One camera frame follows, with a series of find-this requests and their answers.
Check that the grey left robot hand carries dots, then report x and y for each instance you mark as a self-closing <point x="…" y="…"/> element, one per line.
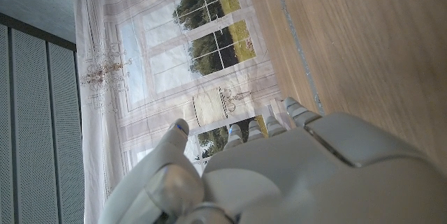
<point x="297" y="175"/>

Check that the printed window backdrop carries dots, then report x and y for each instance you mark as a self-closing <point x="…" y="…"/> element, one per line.
<point x="157" y="60"/>

